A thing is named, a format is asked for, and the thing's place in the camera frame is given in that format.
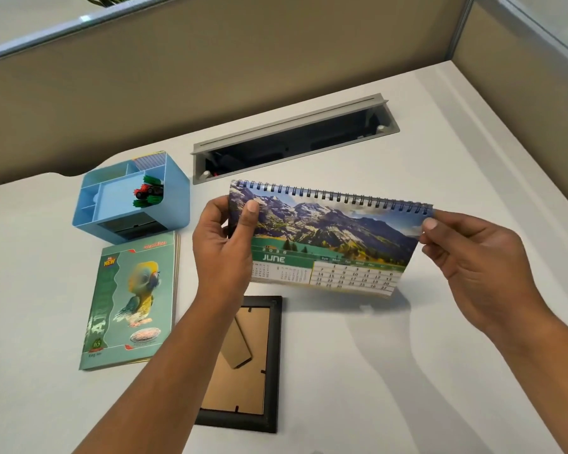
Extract grey aluminium partition post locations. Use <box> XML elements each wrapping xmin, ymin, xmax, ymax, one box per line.
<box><xmin>445</xmin><ymin>0</ymin><xmax>477</xmax><ymax>62</ymax></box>

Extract spiral desk calendar mountain photo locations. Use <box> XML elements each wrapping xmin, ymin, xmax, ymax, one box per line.
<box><xmin>227</xmin><ymin>179</ymin><xmax>435</xmax><ymax>299</ymax></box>

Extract grey partition top rail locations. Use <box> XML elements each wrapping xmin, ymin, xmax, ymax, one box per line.
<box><xmin>0</xmin><ymin>0</ymin><xmax>183</xmax><ymax>66</ymax></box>

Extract black picture frame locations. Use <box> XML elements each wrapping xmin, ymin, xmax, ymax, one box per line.
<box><xmin>194</xmin><ymin>296</ymin><xmax>283</xmax><ymax>434</ymax></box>

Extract green parrot cover notebook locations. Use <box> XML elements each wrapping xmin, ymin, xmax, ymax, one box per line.
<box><xmin>79</xmin><ymin>231</ymin><xmax>181</xmax><ymax>372</ymax></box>

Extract person's left forearm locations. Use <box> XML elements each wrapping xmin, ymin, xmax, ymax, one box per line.
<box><xmin>73</xmin><ymin>298</ymin><xmax>248</xmax><ymax>454</ymax></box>

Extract striped paper pad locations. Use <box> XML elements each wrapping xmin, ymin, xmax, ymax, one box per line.
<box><xmin>133</xmin><ymin>153</ymin><xmax>167</xmax><ymax>170</ymax></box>

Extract wide beige desk partition panel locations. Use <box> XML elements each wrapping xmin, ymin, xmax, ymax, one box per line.
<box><xmin>0</xmin><ymin>0</ymin><xmax>474</xmax><ymax>187</ymax></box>

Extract light blue desk organizer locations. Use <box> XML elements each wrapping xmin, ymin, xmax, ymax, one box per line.
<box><xmin>72</xmin><ymin>151</ymin><xmax>191</xmax><ymax>246</ymax></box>

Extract narrow beige desk partition panel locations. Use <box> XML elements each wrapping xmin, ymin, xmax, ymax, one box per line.
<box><xmin>452</xmin><ymin>0</ymin><xmax>568</xmax><ymax>224</ymax></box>

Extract grey desk cable tray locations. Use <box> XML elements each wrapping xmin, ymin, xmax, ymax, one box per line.
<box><xmin>191</xmin><ymin>93</ymin><xmax>400</xmax><ymax>186</ymax></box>

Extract person's left hand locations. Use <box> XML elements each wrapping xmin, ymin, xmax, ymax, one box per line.
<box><xmin>192</xmin><ymin>195</ymin><xmax>261</xmax><ymax>305</ymax></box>

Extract person's right forearm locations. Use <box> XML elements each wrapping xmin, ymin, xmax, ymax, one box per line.
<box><xmin>487</xmin><ymin>301</ymin><xmax>568</xmax><ymax>454</ymax></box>

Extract person's right hand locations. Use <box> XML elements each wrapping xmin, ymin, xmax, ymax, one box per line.
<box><xmin>418</xmin><ymin>209</ymin><xmax>551</xmax><ymax>339</ymax></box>

